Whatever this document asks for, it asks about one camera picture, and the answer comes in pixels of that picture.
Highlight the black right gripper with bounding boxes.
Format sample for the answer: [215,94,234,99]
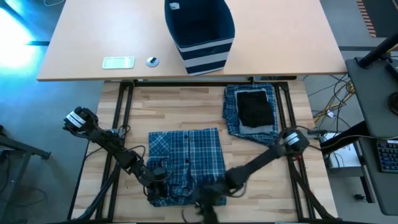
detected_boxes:
[194,182,238,224]

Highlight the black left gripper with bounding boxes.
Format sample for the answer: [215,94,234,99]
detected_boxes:
[142,166,170,203]

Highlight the dark garment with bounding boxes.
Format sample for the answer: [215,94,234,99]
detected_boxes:
[146,127,228,208]

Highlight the grey garment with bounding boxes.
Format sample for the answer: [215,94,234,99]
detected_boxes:
[233,88,279,136]

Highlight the blue plaid pants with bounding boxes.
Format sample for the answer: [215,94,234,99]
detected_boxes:
[222,82,280,146]

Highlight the black shorts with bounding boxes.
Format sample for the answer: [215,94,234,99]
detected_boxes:
[236,90,276,129]

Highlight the navy striped fabric laundry bin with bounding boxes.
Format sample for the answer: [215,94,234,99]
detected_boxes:
[164,0,236,77]

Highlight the pale rectangular plate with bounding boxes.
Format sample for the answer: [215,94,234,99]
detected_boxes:
[101,56,136,70]

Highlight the white papers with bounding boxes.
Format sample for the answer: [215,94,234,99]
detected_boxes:
[323,132,363,169]

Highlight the black metal stand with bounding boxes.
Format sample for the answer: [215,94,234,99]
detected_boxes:
[0,124,52,187]

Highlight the black desk leg bar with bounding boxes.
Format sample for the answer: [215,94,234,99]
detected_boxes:
[320,121,369,154]

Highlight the beige desk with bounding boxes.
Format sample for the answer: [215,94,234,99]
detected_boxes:
[36,0,348,82]

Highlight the black keyboard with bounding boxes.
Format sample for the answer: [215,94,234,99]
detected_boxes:
[376,139,398,174]

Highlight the dark grey side desk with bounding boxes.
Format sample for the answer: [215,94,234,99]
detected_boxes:
[345,57,398,217]

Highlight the black round pole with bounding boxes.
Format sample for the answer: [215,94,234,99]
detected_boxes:
[357,32,398,68]

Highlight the orange black striped strip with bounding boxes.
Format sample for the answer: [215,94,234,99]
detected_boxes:
[356,0,377,38]

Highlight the black braided cable sleeve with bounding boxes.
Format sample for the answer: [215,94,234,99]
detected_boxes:
[76,167,121,222]
[287,161,338,222]

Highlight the black aluminium table frame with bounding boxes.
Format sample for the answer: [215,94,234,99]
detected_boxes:
[67,80,343,224]

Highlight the black cable bundle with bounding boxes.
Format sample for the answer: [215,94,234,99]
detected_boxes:
[306,73,355,125]

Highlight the yellow cable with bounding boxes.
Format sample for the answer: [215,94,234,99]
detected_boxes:
[313,83,355,122]

